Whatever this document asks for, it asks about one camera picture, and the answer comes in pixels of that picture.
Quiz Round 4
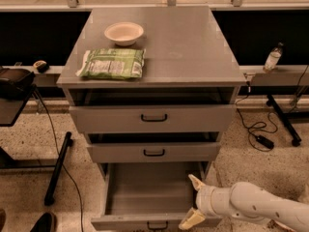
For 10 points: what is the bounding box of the black shoe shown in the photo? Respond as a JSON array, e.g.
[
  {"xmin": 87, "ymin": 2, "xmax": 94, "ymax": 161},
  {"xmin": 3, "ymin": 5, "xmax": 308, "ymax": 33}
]
[{"xmin": 30, "ymin": 213, "xmax": 56, "ymax": 232}]

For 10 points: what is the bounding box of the grey middle drawer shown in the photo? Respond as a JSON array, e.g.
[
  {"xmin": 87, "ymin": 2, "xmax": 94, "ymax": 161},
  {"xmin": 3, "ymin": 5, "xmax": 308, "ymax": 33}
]
[{"xmin": 87, "ymin": 132, "xmax": 220, "ymax": 163}]

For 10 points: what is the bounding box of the green snack bag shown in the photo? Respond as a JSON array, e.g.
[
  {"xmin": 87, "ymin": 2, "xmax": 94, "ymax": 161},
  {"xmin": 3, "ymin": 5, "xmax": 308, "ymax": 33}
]
[{"xmin": 76, "ymin": 48, "xmax": 145, "ymax": 79}]

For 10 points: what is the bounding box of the grey drawer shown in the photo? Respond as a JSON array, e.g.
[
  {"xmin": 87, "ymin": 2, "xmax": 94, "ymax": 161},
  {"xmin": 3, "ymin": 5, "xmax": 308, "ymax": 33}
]
[
  {"xmin": 70, "ymin": 89, "xmax": 235, "ymax": 133},
  {"xmin": 92, "ymin": 161, "xmax": 209, "ymax": 232},
  {"xmin": 87, "ymin": 132, "xmax": 220, "ymax": 163}
]

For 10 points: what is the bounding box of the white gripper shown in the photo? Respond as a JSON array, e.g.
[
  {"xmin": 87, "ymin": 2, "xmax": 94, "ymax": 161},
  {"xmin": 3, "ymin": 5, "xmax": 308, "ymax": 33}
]
[{"xmin": 179, "ymin": 174, "xmax": 232, "ymax": 230}]

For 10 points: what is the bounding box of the black power adapter cable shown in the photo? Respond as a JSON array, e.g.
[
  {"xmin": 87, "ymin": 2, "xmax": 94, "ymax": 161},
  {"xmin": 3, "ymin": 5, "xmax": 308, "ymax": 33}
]
[{"xmin": 235, "ymin": 80, "xmax": 279, "ymax": 153}]

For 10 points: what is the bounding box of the grey top drawer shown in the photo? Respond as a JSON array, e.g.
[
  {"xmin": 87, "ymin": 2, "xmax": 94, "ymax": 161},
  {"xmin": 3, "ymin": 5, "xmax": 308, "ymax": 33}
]
[{"xmin": 70, "ymin": 89, "xmax": 235, "ymax": 133}]

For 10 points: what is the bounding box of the black stand leg right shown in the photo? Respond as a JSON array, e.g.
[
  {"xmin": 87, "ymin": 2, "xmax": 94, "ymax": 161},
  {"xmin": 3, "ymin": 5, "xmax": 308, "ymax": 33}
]
[{"xmin": 267, "ymin": 95, "xmax": 301, "ymax": 147}]

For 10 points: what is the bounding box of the white paper bowl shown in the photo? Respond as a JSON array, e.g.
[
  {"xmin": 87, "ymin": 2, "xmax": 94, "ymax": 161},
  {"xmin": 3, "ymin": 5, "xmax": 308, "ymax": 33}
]
[{"xmin": 104, "ymin": 22, "xmax": 144, "ymax": 46}]

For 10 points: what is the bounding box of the grey drawer cabinet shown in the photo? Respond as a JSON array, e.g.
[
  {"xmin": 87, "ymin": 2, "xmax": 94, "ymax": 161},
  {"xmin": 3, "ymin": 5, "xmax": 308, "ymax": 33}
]
[{"xmin": 56, "ymin": 5, "xmax": 248, "ymax": 179}]

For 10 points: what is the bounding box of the black tape measure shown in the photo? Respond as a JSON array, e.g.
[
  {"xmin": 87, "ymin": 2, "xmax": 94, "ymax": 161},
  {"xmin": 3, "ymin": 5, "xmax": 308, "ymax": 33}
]
[{"xmin": 33, "ymin": 60, "xmax": 49, "ymax": 73}]

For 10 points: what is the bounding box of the black cable on floor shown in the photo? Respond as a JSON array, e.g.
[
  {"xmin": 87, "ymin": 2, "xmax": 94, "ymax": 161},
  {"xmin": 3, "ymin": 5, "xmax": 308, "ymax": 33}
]
[{"xmin": 34, "ymin": 89, "xmax": 85, "ymax": 232}]

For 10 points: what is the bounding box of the black bag on table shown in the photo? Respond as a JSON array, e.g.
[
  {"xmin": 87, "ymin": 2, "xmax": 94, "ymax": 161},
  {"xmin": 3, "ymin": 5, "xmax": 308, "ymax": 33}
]
[{"xmin": 0, "ymin": 67, "xmax": 35, "ymax": 100}]

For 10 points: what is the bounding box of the clear plastic bottle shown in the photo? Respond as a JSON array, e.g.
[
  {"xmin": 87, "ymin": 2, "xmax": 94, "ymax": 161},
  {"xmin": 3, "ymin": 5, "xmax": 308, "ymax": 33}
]
[{"xmin": 263, "ymin": 43, "xmax": 284, "ymax": 73}]

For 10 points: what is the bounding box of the grey bottom drawer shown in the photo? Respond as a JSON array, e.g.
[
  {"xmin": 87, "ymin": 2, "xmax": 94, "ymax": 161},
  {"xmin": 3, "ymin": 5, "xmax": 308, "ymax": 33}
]
[{"xmin": 92, "ymin": 161, "xmax": 209, "ymax": 232}]

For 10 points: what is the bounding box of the black side table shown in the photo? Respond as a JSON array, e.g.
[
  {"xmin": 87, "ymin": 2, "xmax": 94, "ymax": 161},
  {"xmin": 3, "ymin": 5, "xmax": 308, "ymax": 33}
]
[{"xmin": 0, "ymin": 84, "xmax": 73, "ymax": 206}]

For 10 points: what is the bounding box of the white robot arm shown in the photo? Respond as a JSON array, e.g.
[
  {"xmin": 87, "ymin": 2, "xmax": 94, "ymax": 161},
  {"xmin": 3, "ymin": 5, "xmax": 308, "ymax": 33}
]
[{"xmin": 179, "ymin": 174, "xmax": 309, "ymax": 232}]

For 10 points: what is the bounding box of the white red sneaker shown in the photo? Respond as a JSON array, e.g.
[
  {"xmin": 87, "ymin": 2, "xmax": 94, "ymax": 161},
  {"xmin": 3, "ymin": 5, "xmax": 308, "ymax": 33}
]
[{"xmin": 267, "ymin": 220, "xmax": 295, "ymax": 232}]

